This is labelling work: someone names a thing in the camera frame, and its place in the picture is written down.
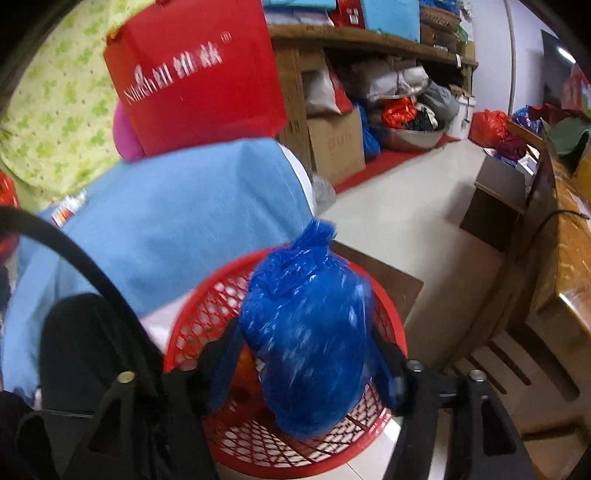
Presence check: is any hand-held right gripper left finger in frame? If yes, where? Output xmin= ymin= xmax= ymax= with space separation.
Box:
xmin=14 ymin=323 xmax=245 ymax=480

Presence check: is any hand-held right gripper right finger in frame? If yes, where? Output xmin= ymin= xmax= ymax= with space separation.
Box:
xmin=369 ymin=330 xmax=539 ymax=480

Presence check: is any red mesh basket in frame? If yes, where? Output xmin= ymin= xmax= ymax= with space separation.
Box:
xmin=163 ymin=251 xmax=410 ymax=470

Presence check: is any blue plastic bag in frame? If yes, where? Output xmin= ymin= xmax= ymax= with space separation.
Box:
xmin=205 ymin=219 xmax=394 ymax=442
xmin=355 ymin=103 xmax=382 ymax=162

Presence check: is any brown board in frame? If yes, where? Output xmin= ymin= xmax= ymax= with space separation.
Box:
xmin=323 ymin=240 xmax=425 ymax=325

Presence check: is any black fabric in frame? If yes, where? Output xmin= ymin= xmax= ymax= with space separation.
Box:
xmin=39 ymin=293 xmax=163 ymax=412

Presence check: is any blue bed cloth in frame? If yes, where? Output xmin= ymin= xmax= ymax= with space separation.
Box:
xmin=0 ymin=137 xmax=320 ymax=403

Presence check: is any grey translucent plastic bag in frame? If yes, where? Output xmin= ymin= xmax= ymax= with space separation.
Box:
xmin=311 ymin=174 xmax=338 ymax=213

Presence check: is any wooden bench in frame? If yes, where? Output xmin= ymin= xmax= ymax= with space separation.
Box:
xmin=442 ymin=119 xmax=591 ymax=480

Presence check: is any red floor mat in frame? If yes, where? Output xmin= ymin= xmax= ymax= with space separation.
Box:
xmin=332 ymin=133 xmax=463 ymax=195

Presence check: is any orange and white carton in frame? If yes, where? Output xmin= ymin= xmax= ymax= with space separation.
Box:
xmin=50 ymin=189 xmax=90 ymax=228

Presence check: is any brown cardboard box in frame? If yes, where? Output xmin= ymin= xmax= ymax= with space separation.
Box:
xmin=307 ymin=108 xmax=367 ymax=186

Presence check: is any steel basin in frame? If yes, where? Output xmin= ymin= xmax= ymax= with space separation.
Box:
xmin=380 ymin=124 xmax=447 ymax=152

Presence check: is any hanging blue plastic bag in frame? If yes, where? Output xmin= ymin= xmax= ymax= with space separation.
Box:
xmin=355 ymin=103 xmax=382 ymax=162

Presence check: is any magenta pillow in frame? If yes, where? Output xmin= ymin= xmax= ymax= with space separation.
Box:
xmin=113 ymin=102 xmax=147 ymax=162

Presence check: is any knotted red plastic bag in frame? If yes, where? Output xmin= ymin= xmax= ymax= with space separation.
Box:
xmin=468 ymin=109 xmax=511 ymax=149

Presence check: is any white bucket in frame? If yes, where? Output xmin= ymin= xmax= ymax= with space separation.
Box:
xmin=445 ymin=94 xmax=476 ymax=140

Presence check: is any red paper bag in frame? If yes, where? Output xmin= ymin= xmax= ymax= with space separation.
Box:
xmin=102 ymin=0 xmax=288 ymax=156

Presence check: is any grey sack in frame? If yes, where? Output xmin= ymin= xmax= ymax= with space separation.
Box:
xmin=350 ymin=59 xmax=430 ymax=100

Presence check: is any green cloth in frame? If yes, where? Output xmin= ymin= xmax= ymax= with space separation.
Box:
xmin=547 ymin=116 xmax=591 ymax=156

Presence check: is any green floral blanket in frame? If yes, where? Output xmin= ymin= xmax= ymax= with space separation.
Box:
xmin=0 ymin=0 xmax=154 ymax=211

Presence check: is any wooden shelf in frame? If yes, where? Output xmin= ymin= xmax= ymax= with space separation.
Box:
xmin=263 ymin=22 xmax=479 ymax=160

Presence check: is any white pipe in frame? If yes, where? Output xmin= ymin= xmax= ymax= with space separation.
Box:
xmin=503 ymin=0 xmax=519 ymax=119

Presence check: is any folded blue fabric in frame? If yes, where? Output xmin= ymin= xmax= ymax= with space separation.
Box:
xmin=362 ymin=0 xmax=422 ymax=43

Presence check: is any thin black cable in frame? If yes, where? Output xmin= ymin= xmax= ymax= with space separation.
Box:
xmin=525 ymin=209 xmax=591 ymax=260

